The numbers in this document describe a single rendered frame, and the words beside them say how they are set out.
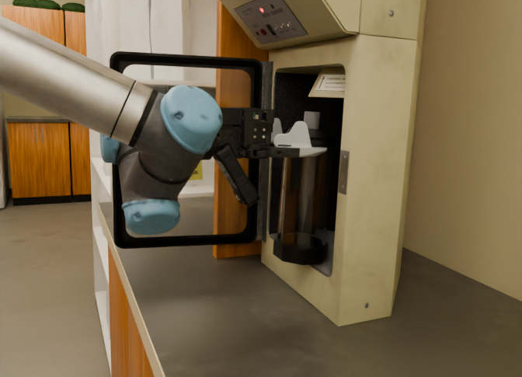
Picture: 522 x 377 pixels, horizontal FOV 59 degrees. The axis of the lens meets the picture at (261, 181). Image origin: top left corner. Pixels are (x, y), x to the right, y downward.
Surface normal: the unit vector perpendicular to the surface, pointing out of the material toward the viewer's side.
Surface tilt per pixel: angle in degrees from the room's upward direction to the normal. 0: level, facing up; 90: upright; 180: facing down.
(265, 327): 0
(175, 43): 95
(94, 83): 69
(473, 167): 90
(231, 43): 90
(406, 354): 0
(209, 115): 45
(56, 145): 90
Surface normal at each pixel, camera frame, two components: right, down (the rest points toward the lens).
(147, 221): 0.26, 0.82
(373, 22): 0.40, 0.18
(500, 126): -0.91, 0.04
